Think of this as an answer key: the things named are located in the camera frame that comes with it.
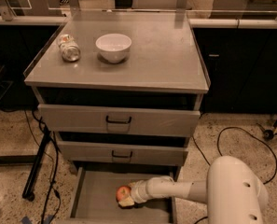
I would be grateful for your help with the red apple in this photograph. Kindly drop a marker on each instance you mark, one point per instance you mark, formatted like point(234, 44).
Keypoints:
point(123, 193)

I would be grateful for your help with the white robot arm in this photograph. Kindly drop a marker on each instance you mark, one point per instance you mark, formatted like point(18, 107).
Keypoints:
point(232, 192)

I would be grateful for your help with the bottom grey drawer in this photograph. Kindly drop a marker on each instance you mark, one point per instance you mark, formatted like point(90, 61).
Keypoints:
point(93, 200)

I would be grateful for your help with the grey drawer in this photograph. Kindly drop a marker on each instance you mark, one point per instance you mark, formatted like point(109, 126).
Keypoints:
point(135, 121)
point(93, 200)
point(123, 148)

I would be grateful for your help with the middle grey drawer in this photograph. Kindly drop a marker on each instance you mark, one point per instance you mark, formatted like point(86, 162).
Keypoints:
point(123, 148)

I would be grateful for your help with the top grey drawer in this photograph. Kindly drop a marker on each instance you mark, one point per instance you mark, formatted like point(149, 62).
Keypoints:
point(135, 121)

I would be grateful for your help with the grey drawer cabinet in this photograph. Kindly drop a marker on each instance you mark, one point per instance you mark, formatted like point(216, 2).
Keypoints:
point(121, 91)

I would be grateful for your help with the black stand leg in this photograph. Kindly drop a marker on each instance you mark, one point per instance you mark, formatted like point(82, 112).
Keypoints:
point(28, 192)

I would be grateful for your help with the white ceramic bowl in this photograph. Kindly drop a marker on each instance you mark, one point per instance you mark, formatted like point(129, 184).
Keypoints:
point(114, 47)

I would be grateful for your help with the crushed soda can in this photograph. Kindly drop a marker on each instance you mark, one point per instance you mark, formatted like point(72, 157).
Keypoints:
point(69, 48)

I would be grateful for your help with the white counter rail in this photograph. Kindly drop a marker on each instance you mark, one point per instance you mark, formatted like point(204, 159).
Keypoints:
point(130, 20)

